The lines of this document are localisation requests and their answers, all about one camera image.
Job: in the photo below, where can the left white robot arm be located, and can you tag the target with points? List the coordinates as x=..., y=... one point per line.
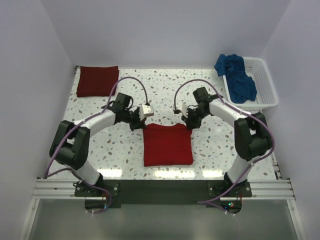
x=70, y=146

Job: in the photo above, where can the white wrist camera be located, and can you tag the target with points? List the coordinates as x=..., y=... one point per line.
x=181, y=108
x=145, y=111

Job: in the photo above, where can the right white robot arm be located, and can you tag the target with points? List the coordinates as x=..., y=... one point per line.
x=252, y=138

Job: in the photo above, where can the red t shirt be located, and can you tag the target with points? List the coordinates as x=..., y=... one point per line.
x=167, y=145

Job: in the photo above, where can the white plastic basket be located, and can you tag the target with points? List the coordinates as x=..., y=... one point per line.
x=266, y=97

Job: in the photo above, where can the folded dark red shirt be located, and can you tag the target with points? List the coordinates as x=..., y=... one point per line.
x=96, y=81

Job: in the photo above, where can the blue t shirt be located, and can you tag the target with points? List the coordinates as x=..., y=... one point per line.
x=241, y=87

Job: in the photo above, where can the aluminium rail frame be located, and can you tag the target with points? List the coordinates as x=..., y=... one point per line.
x=279, y=189

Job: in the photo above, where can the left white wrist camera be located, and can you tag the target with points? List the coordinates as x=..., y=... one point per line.
x=145, y=111

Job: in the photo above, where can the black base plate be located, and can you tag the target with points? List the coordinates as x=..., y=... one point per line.
x=116, y=193

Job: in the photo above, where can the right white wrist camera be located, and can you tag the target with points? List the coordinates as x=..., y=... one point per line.
x=181, y=108

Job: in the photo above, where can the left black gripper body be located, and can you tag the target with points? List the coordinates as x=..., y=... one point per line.
x=132, y=118

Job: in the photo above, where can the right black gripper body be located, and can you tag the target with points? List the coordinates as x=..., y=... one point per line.
x=195, y=117

